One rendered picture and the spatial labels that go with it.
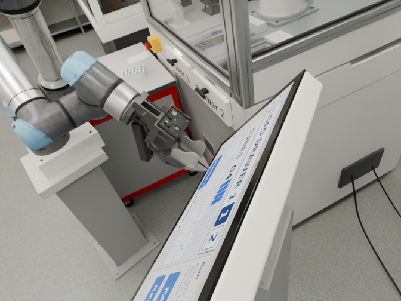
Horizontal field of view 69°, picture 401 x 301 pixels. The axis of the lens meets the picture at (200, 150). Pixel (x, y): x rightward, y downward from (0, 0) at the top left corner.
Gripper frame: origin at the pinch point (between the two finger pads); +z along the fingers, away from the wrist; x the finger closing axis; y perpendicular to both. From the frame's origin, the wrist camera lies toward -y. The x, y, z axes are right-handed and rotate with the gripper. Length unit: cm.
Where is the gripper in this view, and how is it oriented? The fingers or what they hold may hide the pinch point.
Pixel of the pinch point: (201, 167)
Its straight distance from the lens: 65.7
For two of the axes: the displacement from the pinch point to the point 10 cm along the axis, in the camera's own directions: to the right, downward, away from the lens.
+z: 7.9, 6.0, 1.1
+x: 4.3, -6.8, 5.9
